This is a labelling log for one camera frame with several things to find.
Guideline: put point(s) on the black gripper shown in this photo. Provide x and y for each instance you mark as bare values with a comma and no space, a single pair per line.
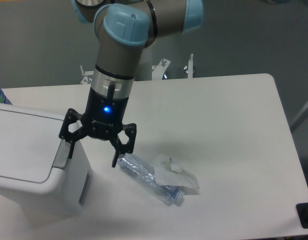
104,117

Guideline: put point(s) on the white push-lid trash can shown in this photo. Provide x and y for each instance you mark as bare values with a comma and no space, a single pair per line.
37,168

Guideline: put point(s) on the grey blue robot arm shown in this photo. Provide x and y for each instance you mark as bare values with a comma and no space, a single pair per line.
124,28

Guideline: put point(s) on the crushed clear plastic bottle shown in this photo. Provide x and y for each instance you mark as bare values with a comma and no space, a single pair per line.
144,173

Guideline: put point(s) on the crumpled white paper wrapper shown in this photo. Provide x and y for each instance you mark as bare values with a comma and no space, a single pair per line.
168,170

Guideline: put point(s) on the white furniture leg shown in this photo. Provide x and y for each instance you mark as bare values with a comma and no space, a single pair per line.
299,118

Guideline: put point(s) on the black clamp at table edge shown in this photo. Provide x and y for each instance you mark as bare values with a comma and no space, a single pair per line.
302,211

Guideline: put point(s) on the white metal base frame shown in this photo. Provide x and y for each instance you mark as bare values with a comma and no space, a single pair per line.
160,71

